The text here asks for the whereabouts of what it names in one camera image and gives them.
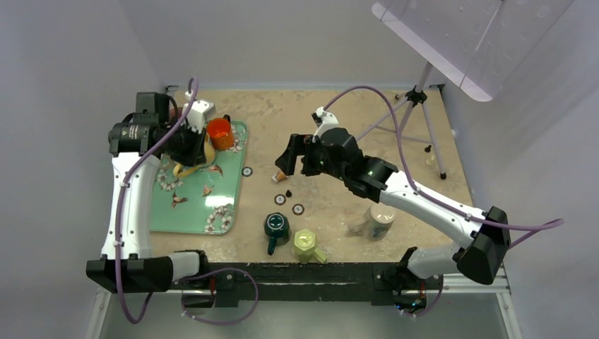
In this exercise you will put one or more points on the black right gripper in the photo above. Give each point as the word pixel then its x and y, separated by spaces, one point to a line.
pixel 296 147

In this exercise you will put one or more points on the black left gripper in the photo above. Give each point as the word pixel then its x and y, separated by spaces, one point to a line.
pixel 195 155

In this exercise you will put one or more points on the yellow mug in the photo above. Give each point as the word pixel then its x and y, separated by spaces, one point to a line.
pixel 208 155

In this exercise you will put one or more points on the orange mug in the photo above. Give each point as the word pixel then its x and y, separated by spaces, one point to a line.
pixel 220 133

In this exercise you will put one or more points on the green floral tray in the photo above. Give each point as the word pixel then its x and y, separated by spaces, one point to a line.
pixel 204 201

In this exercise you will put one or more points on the light green hexagonal mug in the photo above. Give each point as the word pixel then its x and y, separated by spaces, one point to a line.
pixel 305 247

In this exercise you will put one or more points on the cream coral mug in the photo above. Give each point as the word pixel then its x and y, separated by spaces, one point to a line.
pixel 375 223

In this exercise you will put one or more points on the grey music stand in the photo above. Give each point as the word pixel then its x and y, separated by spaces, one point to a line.
pixel 476 45

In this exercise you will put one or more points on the pink ghost mug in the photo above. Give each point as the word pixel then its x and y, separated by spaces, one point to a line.
pixel 175 113

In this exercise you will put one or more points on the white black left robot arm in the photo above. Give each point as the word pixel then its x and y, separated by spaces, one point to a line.
pixel 137 144

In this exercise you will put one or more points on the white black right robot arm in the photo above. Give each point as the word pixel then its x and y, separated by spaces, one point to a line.
pixel 480 240

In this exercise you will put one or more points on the dark green mug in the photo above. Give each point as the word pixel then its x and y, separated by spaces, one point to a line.
pixel 277 229

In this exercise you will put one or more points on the ice cream cone toy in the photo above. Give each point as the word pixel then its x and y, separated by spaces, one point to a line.
pixel 280 176

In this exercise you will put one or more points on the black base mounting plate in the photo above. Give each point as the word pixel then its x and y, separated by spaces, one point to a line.
pixel 378 283

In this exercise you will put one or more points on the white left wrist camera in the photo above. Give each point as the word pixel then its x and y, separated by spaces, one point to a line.
pixel 201 111

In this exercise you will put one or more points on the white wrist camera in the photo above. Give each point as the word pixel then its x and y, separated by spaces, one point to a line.
pixel 201 111
pixel 324 121

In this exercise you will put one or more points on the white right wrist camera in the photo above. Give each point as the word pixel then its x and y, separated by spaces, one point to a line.
pixel 324 121

